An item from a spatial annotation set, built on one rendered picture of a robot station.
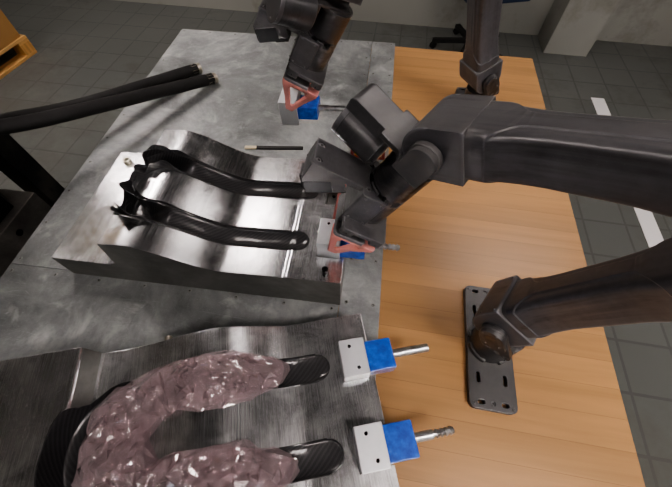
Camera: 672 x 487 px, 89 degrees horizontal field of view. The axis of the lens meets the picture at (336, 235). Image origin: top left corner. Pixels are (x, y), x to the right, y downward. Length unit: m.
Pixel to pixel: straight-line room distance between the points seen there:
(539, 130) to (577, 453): 0.48
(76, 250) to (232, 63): 0.70
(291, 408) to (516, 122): 0.43
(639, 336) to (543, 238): 1.14
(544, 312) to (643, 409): 1.33
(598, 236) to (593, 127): 1.75
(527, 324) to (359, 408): 0.24
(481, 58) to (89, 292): 0.89
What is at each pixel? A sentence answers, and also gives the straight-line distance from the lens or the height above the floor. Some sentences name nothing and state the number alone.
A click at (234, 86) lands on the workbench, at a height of 0.80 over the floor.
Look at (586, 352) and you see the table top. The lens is 0.72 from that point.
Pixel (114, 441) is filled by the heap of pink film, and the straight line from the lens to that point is 0.54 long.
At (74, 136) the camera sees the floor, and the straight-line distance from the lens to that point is 2.60.
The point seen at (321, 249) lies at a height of 0.91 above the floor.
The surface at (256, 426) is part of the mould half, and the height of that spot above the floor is 0.88.
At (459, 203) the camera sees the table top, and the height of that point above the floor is 0.80.
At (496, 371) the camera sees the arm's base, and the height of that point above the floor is 0.81.
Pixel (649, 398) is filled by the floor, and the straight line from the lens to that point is 1.80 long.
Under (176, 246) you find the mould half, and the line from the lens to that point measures 0.59.
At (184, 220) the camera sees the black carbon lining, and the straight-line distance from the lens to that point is 0.62.
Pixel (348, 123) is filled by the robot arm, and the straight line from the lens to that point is 0.40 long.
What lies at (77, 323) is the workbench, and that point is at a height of 0.80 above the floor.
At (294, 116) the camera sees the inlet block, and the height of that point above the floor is 0.92.
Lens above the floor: 1.37
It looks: 57 degrees down
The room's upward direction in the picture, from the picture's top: straight up
